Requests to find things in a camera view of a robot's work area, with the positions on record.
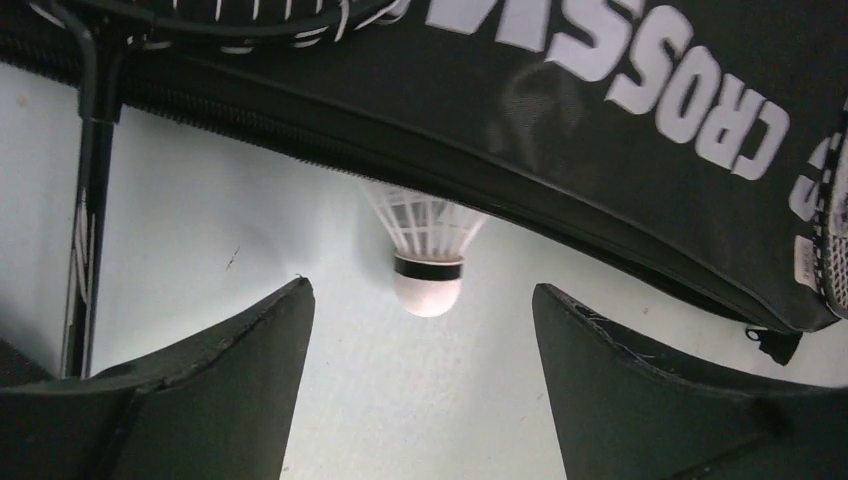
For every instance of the black racket bag crossway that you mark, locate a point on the black racket bag crossway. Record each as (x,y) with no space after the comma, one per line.
(691,144)

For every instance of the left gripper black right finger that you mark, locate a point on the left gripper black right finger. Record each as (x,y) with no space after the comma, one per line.
(626,406)

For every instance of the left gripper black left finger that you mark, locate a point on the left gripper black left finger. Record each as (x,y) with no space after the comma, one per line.
(216,405)

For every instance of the badminton racket black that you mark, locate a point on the badminton racket black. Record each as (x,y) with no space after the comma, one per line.
(830,223)
(89,199)

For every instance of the shuttlecock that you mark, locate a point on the shuttlecock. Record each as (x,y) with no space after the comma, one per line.
(430,236)

